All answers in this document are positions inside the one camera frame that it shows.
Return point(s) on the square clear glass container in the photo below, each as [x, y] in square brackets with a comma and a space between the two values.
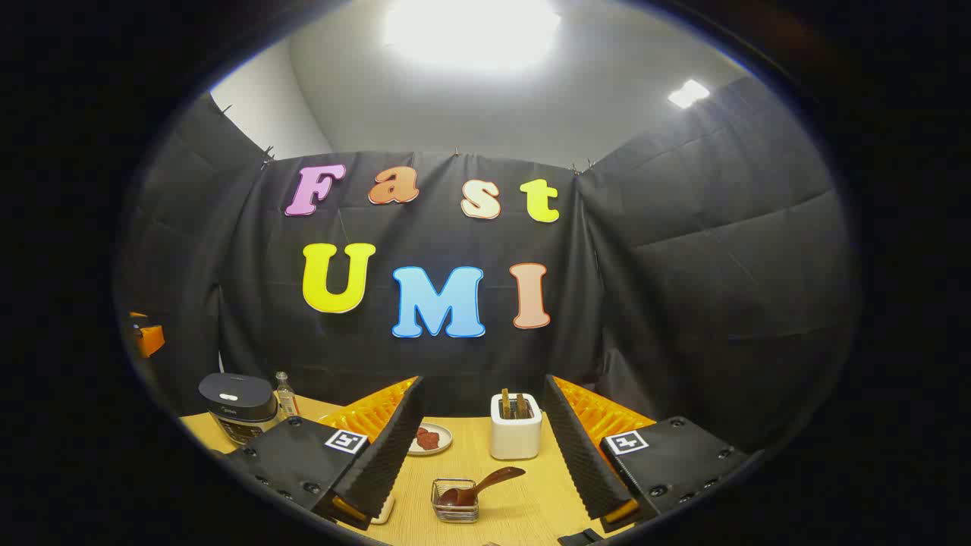
[455, 516]

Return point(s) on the brown wooden spoon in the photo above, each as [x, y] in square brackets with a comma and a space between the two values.
[493, 479]

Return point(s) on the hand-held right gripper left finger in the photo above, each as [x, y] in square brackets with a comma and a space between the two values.
[391, 455]

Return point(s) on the dark grey rice cooker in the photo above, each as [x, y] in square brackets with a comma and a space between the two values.
[235, 398]

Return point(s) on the black backdrop cloth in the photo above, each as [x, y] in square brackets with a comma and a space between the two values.
[683, 303]

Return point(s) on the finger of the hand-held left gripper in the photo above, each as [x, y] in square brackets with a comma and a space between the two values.
[149, 337]

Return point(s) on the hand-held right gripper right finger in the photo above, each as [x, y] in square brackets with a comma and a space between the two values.
[580, 455]

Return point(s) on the small white plate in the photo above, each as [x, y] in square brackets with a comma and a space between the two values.
[445, 434]

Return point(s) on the small white dish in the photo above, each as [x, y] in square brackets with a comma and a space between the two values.
[384, 512]

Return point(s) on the small ceiling light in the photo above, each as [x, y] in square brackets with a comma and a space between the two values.
[688, 93]

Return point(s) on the small clear glass bottle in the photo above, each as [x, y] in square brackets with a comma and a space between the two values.
[285, 398]

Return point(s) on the large ceiling light panel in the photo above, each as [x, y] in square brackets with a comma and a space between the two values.
[470, 30]

